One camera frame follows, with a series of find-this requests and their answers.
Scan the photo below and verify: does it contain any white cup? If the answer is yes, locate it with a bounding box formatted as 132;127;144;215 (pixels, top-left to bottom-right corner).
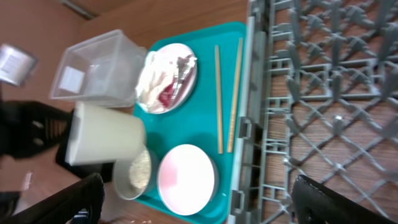
66;101;146;165

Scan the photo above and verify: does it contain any wooden chopstick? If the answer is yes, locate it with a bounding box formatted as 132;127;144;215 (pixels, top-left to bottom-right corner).
227;38;243;153
215;45;223;154

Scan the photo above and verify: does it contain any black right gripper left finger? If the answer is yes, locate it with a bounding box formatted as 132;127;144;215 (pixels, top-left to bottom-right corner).
1;173;105;224

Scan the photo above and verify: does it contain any grey dishwasher rack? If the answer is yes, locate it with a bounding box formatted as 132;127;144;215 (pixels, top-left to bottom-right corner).
227;0;397;223

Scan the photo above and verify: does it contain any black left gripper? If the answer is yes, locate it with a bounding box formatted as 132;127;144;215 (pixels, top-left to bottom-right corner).
1;101;73;159

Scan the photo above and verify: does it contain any teal plastic tray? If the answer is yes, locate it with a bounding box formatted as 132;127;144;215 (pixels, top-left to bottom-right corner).
133;22;246;223

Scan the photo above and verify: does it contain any grey bowl with rice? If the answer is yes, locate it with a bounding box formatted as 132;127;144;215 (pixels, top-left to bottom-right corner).
113;149;159;200

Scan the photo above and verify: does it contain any red snack wrapper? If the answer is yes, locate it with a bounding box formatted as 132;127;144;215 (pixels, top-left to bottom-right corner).
159;55;197;109

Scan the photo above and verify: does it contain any white round plate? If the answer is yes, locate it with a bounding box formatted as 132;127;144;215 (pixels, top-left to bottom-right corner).
151;43;198;114

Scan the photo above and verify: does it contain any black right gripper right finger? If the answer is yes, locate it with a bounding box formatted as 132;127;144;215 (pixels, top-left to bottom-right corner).
291;175;395;224

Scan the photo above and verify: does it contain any pink bowl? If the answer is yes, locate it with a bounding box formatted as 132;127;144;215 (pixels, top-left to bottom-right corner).
157;144;219;216

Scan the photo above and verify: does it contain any clear plastic container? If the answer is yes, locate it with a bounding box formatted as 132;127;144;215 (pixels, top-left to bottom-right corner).
50;29;147;108

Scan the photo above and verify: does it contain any crumpled white napkin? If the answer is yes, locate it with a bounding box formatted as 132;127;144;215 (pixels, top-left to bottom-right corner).
135;51;177;113

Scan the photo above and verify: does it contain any right wooden chopstick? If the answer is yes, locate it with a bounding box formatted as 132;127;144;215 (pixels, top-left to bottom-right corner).
227;38;243;153

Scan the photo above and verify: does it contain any left wooden chopstick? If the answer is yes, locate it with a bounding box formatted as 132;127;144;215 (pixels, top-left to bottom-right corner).
215;45;223;154

